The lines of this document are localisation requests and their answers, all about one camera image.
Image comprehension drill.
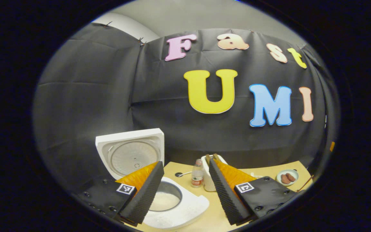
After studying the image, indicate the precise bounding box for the white toaster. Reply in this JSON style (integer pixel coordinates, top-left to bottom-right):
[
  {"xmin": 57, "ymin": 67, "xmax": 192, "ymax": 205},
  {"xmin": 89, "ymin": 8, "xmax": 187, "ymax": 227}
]
[{"xmin": 201, "ymin": 154, "xmax": 228, "ymax": 192}]

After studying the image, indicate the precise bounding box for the clear plastic water bottle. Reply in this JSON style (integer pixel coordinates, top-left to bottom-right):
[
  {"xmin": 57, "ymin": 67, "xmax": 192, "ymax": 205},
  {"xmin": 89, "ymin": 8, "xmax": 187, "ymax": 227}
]
[{"xmin": 191, "ymin": 159, "xmax": 205, "ymax": 189}]

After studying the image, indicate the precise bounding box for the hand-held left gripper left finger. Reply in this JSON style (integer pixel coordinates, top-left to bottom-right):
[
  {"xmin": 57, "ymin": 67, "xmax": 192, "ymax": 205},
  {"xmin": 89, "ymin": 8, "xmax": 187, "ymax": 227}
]
[{"xmin": 76, "ymin": 161, "xmax": 165, "ymax": 227}]

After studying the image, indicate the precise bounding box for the pale green plate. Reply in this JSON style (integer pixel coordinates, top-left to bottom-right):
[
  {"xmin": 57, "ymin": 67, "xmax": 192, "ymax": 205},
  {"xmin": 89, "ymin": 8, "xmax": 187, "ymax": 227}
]
[{"xmin": 276, "ymin": 169, "xmax": 300, "ymax": 187}]

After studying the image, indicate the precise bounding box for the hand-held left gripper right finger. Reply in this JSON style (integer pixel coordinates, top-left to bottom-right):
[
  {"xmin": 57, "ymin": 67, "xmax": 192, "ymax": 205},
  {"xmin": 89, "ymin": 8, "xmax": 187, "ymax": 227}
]
[{"xmin": 208, "ymin": 158, "xmax": 299, "ymax": 226}]

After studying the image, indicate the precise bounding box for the white rice cooker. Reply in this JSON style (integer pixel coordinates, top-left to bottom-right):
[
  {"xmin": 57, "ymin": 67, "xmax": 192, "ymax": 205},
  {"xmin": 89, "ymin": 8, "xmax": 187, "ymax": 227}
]
[{"xmin": 95, "ymin": 128, "xmax": 210, "ymax": 230}]

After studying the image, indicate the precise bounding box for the black backdrop cloth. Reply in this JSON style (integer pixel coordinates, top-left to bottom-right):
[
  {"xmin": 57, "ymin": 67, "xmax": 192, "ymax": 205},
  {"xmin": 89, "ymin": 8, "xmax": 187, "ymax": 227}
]
[{"xmin": 33, "ymin": 23, "xmax": 339, "ymax": 194}]

